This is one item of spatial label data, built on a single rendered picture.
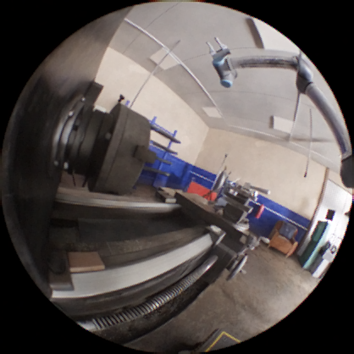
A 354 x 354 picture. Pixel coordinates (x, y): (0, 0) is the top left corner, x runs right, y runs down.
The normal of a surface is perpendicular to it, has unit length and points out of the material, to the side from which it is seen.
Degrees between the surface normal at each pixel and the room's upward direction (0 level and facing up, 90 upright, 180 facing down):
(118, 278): 36
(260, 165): 90
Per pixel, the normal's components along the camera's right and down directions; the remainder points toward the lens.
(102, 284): 0.71, -0.53
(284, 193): -0.63, -0.18
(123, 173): 0.57, 0.55
